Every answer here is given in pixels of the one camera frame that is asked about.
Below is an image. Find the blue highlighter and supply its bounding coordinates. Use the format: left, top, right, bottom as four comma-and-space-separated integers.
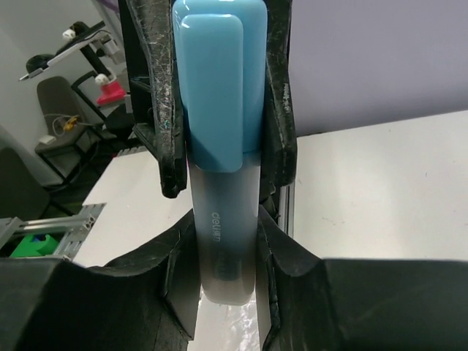
189, 153, 260, 306

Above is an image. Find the grey office chair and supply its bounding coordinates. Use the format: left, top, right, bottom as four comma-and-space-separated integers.
34, 76, 115, 183

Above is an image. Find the pink red object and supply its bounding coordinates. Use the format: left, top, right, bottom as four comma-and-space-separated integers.
97, 80, 127, 106

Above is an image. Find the blue highlighter cap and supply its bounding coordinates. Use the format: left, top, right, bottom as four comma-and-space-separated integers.
172, 1, 268, 173

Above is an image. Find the green plastic block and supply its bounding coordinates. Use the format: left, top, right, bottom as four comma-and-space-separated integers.
10, 235, 59, 258

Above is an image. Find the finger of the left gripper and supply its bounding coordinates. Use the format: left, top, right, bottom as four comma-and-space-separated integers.
260, 0, 298, 205
118, 1, 187, 198

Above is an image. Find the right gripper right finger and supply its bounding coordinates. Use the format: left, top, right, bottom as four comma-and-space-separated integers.
256, 209, 467, 350

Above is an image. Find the silver foil tape patch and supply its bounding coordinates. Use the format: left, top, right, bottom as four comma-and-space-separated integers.
187, 292, 260, 351

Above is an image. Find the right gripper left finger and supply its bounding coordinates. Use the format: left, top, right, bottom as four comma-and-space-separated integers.
1, 213, 200, 350

